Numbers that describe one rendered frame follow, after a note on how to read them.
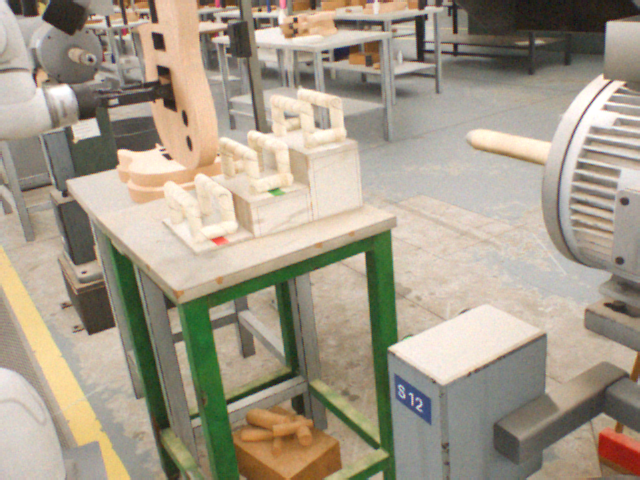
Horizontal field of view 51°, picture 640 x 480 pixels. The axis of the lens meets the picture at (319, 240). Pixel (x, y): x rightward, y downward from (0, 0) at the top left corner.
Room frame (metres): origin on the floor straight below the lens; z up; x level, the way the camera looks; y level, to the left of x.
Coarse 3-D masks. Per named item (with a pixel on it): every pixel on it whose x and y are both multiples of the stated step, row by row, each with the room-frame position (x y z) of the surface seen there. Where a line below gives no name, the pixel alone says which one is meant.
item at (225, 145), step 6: (222, 138) 1.69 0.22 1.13; (228, 138) 1.68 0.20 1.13; (222, 144) 1.66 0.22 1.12; (228, 144) 1.64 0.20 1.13; (234, 144) 1.61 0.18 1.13; (240, 144) 1.60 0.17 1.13; (228, 150) 1.63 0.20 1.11; (234, 150) 1.59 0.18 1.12; (240, 150) 1.57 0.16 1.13; (246, 150) 1.55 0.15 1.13; (252, 150) 1.54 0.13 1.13; (240, 156) 1.56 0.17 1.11; (246, 156) 1.53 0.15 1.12; (252, 156) 1.53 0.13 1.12
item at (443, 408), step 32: (448, 320) 0.70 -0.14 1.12; (480, 320) 0.69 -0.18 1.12; (512, 320) 0.68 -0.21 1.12; (416, 352) 0.63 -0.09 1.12; (448, 352) 0.63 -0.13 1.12; (480, 352) 0.62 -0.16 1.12; (512, 352) 0.62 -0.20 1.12; (544, 352) 0.65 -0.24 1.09; (416, 384) 0.61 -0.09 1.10; (448, 384) 0.57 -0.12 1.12; (480, 384) 0.60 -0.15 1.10; (512, 384) 0.62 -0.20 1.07; (544, 384) 0.65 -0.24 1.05; (416, 416) 0.61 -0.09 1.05; (448, 416) 0.57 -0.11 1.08; (480, 416) 0.60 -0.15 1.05; (416, 448) 0.61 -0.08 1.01; (448, 448) 0.57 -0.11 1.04; (480, 448) 0.60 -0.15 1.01
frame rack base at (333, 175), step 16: (288, 144) 1.67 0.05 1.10; (320, 144) 1.63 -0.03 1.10; (352, 144) 1.61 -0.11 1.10; (272, 160) 1.74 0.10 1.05; (304, 160) 1.57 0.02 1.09; (320, 160) 1.57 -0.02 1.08; (336, 160) 1.59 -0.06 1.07; (352, 160) 1.61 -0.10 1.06; (304, 176) 1.57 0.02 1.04; (320, 176) 1.57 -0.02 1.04; (336, 176) 1.59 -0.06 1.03; (352, 176) 1.61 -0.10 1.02; (320, 192) 1.57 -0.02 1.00; (336, 192) 1.59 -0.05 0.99; (352, 192) 1.61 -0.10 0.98; (320, 208) 1.57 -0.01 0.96; (336, 208) 1.59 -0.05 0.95; (352, 208) 1.61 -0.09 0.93
